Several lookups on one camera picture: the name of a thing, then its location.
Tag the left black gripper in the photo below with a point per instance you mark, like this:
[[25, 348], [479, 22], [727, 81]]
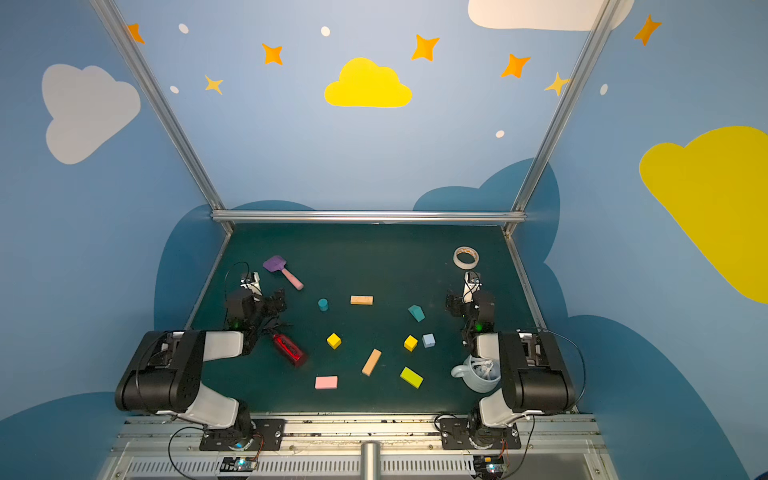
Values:
[[273, 303]]

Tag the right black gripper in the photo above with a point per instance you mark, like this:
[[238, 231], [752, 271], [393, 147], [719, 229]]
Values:
[[457, 303]]

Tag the tan wood block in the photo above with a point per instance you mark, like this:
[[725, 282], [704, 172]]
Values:
[[371, 362], [360, 300]]

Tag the lime green rectangular block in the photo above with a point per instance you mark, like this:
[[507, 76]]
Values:
[[411, 377]]

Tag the pink rectangular block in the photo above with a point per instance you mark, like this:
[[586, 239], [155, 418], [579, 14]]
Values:
[[326, 382]]

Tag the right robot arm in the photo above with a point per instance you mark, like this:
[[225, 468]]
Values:
[[519, 373]]

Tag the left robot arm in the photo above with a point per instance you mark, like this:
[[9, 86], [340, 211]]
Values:
[[164, 375]]

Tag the teal house-shaped block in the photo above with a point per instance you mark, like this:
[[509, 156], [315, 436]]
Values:
[[416, 312]]

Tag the light blue cube block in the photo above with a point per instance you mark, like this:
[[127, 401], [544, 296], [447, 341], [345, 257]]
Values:
[[429, 340]]

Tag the yellow cube block right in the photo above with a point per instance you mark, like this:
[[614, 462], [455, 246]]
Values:
[[410, 343]]

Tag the yellow cube block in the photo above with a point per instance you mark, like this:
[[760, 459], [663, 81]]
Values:
[[410, 343], [334, 341]]

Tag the yellow cube block left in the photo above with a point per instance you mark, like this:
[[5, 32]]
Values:
[[334, 341]]

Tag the white tape roll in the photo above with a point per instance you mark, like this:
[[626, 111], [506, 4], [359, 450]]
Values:
[[466, 258]]

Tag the light blue mug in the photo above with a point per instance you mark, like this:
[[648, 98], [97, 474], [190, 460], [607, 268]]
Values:
[[479, 374]]

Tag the left circuit board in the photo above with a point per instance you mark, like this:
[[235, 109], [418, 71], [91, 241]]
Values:
[[238, 465]]

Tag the circuit board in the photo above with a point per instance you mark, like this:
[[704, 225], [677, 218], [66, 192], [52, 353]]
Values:
[[488, 467], [238, 465]]

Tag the right circuit board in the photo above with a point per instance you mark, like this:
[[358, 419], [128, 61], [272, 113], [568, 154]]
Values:
[[488, 467]]

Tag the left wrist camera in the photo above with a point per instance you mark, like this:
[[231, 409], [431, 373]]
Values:
[[251, 282]]

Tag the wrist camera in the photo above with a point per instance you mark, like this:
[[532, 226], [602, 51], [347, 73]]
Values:
[[472, 283], [251, 282]]

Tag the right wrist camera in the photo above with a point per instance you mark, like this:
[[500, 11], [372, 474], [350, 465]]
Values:
[[472, 283]]

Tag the aluminium cage frame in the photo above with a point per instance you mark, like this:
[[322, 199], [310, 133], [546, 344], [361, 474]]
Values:
[[112, 20]]

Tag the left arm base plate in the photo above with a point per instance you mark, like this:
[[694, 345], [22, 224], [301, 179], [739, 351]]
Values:
[[265, 435]]

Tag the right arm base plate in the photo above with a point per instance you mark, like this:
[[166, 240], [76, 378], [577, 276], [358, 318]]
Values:
[[455, 434]]

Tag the aluminium front rail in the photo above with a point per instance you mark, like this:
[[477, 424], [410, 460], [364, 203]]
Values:
[[328, 446]]

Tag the grey camera pole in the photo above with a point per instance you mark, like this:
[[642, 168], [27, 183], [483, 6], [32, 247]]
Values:
[[370, 461]]

